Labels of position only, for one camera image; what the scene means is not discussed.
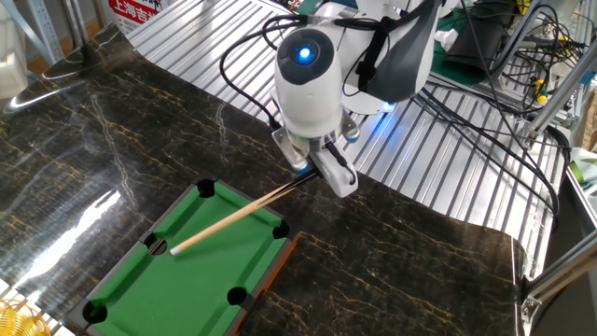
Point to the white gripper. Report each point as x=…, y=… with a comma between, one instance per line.
x=345, y=189

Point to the wooden cue stick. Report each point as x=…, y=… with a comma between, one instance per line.
x=224, y=224

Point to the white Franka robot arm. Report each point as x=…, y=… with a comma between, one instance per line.
x=308, y=102

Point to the mini green pool table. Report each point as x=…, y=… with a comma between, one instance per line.
x=186, y=289

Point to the black marble pattern mat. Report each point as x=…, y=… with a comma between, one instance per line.
x=116, y=140

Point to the black pouch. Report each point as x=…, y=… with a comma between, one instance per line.
x=480, y=42

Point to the red white printed box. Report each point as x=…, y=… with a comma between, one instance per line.
x=135, y=14

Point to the green white bag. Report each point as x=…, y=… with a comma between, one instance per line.
x=583, y=168

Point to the dark metal leg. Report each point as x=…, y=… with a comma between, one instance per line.
x=77, y=28

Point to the grey steel rack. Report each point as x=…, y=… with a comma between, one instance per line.
x=44, y=32

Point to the silver wrist camera blue ends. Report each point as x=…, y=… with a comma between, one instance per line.
x=298, y=161

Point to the aluminium frame corner profile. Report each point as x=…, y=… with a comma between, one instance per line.
x=555, y=275

